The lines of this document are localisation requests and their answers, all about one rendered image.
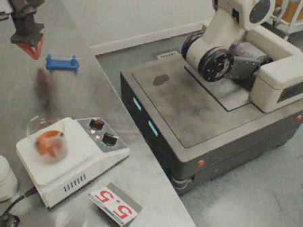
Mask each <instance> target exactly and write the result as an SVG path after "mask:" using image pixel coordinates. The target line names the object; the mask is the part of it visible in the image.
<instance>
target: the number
mask: <svg viewBox="0 0 303 227"><path fill-rule="evenodd" d="M92 195H93V196H94V197H95V198H97V199H98V201H100V202H101V203H102V204H103V205H105V206H106V207H107V208H108V209H109V210H110V211H111V212H112V213H113V214H115V215H116V216H117V217H118V218H119V219H120V220H122V221H123V222H125V221H126V220H128V219H129V218H130V217H132V216H134V215H135V212H134V211H131V209H130V208H128V207H127V206H126V205H125V204H124V203H123V202H122V201H119V199H118V198H116V197H115V196H114V195H113V194H112V193H111V192H110V191H108V190H107V189H106V188H103V189H101V190H100V191H97V192H94V193H92Z"/></svg>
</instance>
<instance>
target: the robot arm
mask: <svg viewBox="0 0 303 227"><path fill-rule="evenodd" d="M44 2H45V0H0V22H2V21H5V20H8V19H9V17H8V16H9V14H10V15H11V18H12V22H13V23H14V26H15V28H16V32H15V33H14V34H13V36H12V37H11V38H10V39H9V40H10V41H11V44H16V45H17V46H19V47H20V48H21V49H22V50H24V51H25V52H27V54H29V56H30V57H31V58H33V60H39V55H40V53H41V48H42V46H43V39H44V35H43V33H42V32H40V31H41V30H42V28H45V26H44V23H36V22H35V19H34V16H33V15H35V14H36V13H37V7H39V6H40V5H41V4H44ZM33 47H34V48H35V51H34V50H33Z"/></svg>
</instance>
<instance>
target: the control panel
mask: <svg viewBox="0 0 303 227"><path fill-rule="evenodd" d="M77 121H78V123H79V124H80V126H81V127H83V129H84V130H85V132H86V133H87V134H88V135H89V136H90V138H91V139H93V142H94V143H95V144H96V145H97V146H98V147H99V148H100V150H101V151H102V152H103V153H108V152H111V151H118V150H121V149H126V148H128V147H127V146H126V145H125V144H124V143H123V142H122V140H121V139H120V138H119V137H118V136H117V135H116V133H114V131H113V130H111V128H110V127H109V126H108V125H107V124H106V123H105V124H104V125H103V127H102V130H94V131H95V133H92V132H91V131H92V130H93V129H92V128H91V127H90V125H89V124H90V121H91V118H90V119H84V120H77ZM105 132H107V133H110V134H112V135H114V136H117V137H118V140H117V143H116V144H115V145H114V146H108V145H105V143H104V142H102V138H103V136H104V134H105ZM96 136H99V138H96Z"/></svg>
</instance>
